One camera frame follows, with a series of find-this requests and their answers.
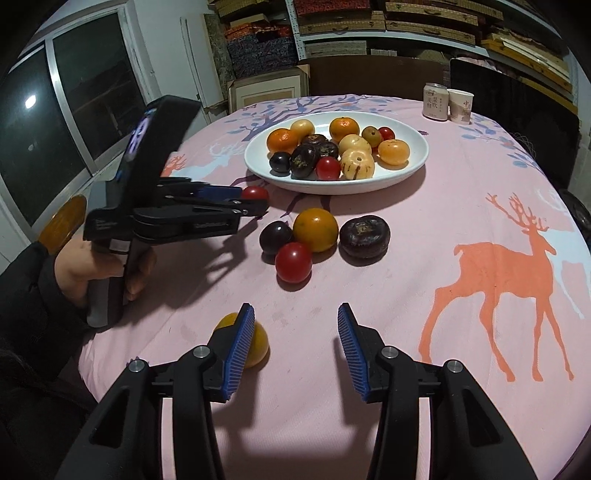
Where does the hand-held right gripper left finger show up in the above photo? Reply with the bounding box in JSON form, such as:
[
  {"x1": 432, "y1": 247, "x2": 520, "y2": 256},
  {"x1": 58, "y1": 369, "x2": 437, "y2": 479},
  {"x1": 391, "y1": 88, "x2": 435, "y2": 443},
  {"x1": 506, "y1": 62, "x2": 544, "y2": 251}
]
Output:
[{"x1": 54, "y1": 302, "x2": 256, "y2": 480}]

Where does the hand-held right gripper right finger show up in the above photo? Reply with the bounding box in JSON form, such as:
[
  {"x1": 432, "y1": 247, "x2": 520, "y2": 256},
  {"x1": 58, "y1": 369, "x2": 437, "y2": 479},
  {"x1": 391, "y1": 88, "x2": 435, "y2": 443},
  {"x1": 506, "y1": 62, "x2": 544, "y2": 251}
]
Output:
[{"x1": 337, "y1": 302, "x2": 539, "y2": 480}]

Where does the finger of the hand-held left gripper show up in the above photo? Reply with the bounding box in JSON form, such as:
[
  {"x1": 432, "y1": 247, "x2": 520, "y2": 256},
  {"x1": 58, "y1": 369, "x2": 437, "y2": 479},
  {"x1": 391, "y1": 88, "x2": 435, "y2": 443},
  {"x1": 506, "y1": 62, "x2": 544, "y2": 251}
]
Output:
[
  {"x1": 156, "y1": 178, "x2": 245, "y2": 206},
  {"x1": 134, "y1": 200, "x2": 271, "y2": 241}
]

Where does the orange persimmon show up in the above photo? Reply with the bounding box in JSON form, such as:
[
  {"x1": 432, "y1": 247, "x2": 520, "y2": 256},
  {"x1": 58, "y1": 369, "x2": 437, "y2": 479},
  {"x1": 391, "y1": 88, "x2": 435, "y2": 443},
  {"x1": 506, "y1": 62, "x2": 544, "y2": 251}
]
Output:
[
  {"x1": 378, "y1": 139, "x2": 411, "y2": 167},
  {"x1": 212, "y1": 312, "x2": 270, "y2": 369},
  {"x1": 293, "y1": 208, "x2": 339, "y2": 253}
]

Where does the striped yellow pepino melon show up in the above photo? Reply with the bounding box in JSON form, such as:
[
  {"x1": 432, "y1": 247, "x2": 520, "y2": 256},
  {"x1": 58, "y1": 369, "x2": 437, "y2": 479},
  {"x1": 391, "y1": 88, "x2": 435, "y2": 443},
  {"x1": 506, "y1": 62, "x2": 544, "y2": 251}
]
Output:
[{"x1": 340, "y1": 148, "x2": 375, "y2": 181}]

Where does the white oval plate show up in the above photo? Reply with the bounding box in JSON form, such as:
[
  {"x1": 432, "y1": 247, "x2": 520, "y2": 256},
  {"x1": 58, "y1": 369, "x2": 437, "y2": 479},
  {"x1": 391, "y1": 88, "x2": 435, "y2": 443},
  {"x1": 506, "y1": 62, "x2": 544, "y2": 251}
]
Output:
[{"x1": 244, "y1": 111, "x2": 430, "y2": 195}]

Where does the person's left forearm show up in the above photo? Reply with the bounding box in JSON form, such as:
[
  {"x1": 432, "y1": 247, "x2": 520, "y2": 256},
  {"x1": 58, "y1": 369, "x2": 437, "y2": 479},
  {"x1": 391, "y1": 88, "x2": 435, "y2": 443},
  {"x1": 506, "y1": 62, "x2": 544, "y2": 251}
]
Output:
[{"x1": 0, "y1": 240, "x2": 93, "y2": 379}]

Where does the person's left hand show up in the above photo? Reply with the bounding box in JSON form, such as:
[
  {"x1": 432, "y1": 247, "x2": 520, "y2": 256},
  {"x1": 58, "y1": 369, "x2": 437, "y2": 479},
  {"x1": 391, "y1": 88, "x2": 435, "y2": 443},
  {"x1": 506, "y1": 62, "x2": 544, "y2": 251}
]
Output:
[{"x1": 54, "y1": 240, "x2": 158, "y2": 310}]

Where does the sliding window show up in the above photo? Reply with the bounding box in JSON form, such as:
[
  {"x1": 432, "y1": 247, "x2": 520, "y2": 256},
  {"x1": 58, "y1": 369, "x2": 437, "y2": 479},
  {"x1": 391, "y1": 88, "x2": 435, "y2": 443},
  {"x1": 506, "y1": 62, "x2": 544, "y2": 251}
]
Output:
[{"x1": 0, "y1": 9, "x2": 153, "y2": 241}]

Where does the white panel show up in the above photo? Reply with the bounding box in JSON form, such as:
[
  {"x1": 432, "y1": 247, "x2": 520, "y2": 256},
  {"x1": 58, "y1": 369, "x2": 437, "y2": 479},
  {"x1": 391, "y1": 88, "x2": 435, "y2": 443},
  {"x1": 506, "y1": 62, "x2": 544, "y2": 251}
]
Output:
[{"x1": 180, "y1": 18, "x2": 213, "y2": 125}]

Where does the open cardboard box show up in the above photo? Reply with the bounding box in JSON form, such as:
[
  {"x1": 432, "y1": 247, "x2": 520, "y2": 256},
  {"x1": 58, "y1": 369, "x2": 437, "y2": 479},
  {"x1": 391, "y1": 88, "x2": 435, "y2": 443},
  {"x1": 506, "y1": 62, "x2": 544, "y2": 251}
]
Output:
[{"x1": 226, "y1": 65, "x2": 311, "y2": 116}]

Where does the wooden chair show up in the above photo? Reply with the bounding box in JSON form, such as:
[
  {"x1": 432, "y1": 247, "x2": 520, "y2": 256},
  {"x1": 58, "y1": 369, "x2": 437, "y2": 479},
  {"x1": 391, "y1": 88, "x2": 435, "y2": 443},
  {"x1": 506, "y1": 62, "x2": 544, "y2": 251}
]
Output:
[{"x1": 38, "y1": 195, "x2": 88, "y2": 257}]

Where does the large dark purple fruit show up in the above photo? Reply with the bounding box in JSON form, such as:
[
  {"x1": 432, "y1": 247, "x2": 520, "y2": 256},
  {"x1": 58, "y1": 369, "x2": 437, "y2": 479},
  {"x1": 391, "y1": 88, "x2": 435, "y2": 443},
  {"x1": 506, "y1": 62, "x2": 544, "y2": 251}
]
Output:
[{"x1": 339, "y1": 215, "x2": 391, "y2": 258}]

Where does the grey marble slab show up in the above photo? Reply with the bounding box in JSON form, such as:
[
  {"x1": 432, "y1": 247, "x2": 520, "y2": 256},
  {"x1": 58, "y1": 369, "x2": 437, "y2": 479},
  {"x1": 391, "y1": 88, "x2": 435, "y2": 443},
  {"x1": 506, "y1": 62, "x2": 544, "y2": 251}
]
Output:
[{"x1": 204, "y1": 14, "x2": 232, "y2": 102}]

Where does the stack of dark patterned boxes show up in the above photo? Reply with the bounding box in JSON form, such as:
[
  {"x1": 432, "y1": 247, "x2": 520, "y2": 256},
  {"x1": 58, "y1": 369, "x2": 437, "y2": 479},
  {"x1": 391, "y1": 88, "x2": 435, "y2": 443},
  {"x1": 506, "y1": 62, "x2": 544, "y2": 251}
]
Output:
[{"x1": 225, "y1": 23, "x2": 300, "y2": 79}]

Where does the white metal shelf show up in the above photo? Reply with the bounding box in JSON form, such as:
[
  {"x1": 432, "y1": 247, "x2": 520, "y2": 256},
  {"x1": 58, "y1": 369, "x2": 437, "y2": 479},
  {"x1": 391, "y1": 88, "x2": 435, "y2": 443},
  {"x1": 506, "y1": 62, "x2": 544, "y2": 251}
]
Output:
[{"x1": 286, "y1": 0, "x2": 580, "y2": 112}]

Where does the brown cardboard panel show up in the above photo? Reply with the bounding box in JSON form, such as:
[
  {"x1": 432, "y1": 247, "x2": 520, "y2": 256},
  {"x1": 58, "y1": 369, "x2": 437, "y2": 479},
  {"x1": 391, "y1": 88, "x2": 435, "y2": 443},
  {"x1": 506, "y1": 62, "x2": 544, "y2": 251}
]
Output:
[{"x1": 308, "y1": 56, "x2": 452, "y2": 100}]

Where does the pale drink can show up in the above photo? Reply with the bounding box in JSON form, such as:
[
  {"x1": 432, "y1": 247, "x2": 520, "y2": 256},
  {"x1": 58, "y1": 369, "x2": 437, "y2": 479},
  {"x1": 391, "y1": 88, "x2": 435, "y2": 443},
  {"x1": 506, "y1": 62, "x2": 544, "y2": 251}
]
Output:
[{"x1": 422, "y1": 82, "x2": 450, "y2": 122}]

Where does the paper cup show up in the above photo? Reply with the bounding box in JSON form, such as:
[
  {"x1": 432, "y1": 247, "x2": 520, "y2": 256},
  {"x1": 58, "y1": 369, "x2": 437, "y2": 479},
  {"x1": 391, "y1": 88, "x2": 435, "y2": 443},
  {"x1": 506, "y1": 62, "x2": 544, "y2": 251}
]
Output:
[{"x1": 447, "y1": 89, "x2": 476, "y2": 126}]

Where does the stack of woven gift boxes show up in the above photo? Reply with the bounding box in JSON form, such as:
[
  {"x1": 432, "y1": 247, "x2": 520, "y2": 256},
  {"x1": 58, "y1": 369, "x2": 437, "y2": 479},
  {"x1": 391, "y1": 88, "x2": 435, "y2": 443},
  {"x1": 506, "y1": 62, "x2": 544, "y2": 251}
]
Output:
[{"x1": 208, "y1": 0, "x2": 580, "y2": 100}]

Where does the black round stool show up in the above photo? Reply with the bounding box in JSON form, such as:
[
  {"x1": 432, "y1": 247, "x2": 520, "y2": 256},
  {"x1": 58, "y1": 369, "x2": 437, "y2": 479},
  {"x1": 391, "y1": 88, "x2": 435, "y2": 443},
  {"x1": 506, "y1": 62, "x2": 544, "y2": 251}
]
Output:
[{"x1": 558, "y1": 187, "x2": 591, "y2": 227}]

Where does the black chair back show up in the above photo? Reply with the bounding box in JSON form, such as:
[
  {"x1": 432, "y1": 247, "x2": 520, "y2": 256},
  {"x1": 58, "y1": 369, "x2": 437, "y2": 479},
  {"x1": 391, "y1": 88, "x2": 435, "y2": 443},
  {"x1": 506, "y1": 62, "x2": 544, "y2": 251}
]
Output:
[{"x1": 449, "y1": 58, "x2": 581, "y2": 190}]

